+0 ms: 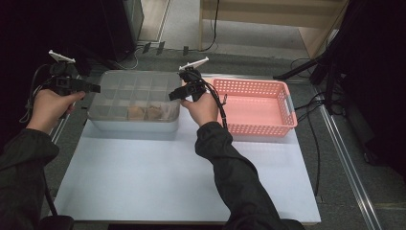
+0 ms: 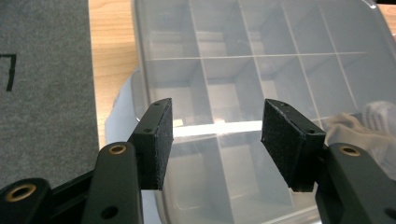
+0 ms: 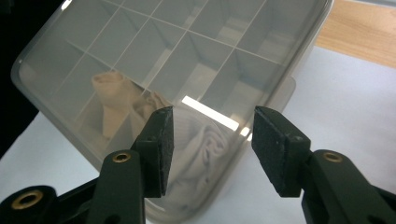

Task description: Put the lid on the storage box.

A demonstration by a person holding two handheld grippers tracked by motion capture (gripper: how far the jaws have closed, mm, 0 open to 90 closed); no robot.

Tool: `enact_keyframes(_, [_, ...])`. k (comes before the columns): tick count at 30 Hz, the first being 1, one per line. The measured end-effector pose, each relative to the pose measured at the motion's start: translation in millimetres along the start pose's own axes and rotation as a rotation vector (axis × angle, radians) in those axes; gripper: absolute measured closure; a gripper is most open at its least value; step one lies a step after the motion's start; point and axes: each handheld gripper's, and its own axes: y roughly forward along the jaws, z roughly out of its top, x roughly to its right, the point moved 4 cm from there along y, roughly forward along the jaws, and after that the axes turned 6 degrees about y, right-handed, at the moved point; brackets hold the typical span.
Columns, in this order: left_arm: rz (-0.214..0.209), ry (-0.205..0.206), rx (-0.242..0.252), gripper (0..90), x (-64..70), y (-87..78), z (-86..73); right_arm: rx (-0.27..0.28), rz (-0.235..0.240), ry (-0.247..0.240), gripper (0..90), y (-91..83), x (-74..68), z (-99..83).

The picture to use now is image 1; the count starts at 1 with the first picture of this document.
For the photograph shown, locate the light wooden furniture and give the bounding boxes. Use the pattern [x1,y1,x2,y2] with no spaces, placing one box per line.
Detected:
[198,0,350,60]

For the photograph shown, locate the dark cabinet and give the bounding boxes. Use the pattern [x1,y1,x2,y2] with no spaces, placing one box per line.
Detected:
[99,0,145,63]

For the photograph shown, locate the person's left hand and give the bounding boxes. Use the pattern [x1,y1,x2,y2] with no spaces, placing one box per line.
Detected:
[26,88,86,135]

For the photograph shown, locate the dark curtain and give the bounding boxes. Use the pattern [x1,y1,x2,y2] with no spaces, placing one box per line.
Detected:
[331,0,406,183]
[0,0,103,157]

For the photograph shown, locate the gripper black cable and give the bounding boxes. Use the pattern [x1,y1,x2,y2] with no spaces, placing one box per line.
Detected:
[197,72,230,130]
[18,62,54,125]

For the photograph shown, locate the white compartment storage box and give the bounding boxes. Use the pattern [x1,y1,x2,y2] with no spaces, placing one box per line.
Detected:
[86,70,185,133]

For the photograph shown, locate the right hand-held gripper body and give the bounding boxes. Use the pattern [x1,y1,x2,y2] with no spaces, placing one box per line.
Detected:
[177,57,210,104]

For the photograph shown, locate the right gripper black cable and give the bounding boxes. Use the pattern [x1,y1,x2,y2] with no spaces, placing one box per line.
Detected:
[197,72,230,130]

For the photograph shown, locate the person's right hand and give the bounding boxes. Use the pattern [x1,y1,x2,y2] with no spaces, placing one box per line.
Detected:
[180,91,220,128]

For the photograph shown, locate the hanging black cable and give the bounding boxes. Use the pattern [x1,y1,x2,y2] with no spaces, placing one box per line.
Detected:
[197,0,221,53]

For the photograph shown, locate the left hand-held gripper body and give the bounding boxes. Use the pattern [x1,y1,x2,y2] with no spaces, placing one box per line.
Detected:
[43,50,81,97]

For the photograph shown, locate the pink plastic basket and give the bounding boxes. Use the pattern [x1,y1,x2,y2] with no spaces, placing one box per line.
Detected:
[211,78,299,138]

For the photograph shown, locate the looped black floor cable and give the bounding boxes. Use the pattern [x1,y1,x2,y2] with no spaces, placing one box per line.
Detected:
[289,57,325,111]

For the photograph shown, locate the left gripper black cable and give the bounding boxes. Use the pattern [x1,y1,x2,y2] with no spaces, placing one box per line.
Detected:
[18,62,54,125]

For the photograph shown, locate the translucent grey box lid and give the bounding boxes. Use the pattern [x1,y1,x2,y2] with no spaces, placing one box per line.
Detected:
[86,70,184,123]

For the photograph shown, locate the white floor cable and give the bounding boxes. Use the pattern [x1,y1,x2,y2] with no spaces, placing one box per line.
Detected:
[113,47,142,71]

